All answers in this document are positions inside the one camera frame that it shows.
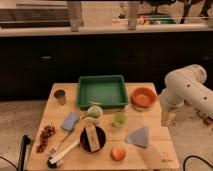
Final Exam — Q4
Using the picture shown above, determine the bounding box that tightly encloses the metal fork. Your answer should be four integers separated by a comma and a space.
47, 132, 71, 157

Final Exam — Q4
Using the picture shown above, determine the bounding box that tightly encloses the blue sponge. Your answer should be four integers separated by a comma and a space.
61, 112, 79, 132

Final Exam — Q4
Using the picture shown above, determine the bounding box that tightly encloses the orange bowl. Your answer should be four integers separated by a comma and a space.
132, 87, 157, 107

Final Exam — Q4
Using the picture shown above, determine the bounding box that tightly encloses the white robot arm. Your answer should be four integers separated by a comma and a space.
159, 64, 213, 126

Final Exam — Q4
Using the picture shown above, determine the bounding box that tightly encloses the black cable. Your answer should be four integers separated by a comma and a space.
0, 155, 19, 171
182, 155, 213, 171

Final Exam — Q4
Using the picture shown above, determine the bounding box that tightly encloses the orange apple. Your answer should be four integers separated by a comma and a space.
111, 146, 126, 161

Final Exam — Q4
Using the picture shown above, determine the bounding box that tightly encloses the small metal cup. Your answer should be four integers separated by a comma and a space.
54, 89, 66, 105

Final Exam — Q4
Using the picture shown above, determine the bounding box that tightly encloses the black cable right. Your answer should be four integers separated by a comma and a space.
182, 155, 213, 171

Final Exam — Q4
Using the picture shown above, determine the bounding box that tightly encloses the red grape bunch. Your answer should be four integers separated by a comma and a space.
36, 125, 55, 153

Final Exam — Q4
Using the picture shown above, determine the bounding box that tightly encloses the green plastic tray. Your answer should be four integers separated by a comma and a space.
76, 75, 129, 110

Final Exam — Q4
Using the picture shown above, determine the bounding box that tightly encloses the white handled brush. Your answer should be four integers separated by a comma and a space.
47, 139, 80, 168

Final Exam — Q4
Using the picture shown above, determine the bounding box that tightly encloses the green plastic cup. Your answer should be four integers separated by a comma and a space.
113, 112, 126, 128

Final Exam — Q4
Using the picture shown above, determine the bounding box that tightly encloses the black clamp post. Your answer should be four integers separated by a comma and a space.
17, 135, 31, 171

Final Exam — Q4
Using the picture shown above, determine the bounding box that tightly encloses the wooden block on plate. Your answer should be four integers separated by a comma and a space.
86, 125, 100, 152

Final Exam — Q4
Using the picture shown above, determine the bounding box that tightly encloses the black cable left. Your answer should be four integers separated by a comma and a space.
0, 155, 19, 171

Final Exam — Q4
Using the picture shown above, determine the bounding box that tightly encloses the grey towel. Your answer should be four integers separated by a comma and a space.
126, 127, 149, 148

